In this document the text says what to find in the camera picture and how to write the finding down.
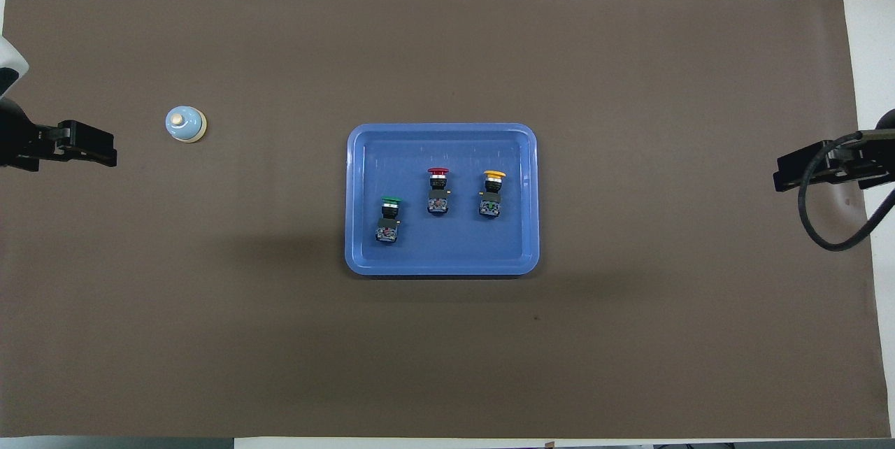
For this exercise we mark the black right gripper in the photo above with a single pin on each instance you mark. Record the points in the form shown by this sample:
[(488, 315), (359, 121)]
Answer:
[(849, 164)]

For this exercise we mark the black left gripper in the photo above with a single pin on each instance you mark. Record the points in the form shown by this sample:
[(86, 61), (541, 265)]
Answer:
[(49, 148)]

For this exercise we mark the yellow push button switch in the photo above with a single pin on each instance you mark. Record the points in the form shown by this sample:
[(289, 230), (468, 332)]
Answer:
[(491, 201)]

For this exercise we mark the green push button switch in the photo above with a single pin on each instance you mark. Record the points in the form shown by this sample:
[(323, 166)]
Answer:
[(387, 225)]

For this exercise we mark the red push button switch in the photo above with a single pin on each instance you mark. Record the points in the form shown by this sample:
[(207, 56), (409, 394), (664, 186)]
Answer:
[(438, 197)]

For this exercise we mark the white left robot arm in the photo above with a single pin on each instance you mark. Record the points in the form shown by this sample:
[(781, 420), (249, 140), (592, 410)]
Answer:
[(8, 64)]

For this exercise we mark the light blue call bell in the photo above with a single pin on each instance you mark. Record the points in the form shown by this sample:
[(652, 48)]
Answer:
[(183, 124)]

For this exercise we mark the blue plastic tray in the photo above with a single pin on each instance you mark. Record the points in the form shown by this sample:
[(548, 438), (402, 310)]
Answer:
[(489, 250)]

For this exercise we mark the brown table mat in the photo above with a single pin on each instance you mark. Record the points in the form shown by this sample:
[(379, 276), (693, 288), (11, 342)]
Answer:
[(280, 337)]

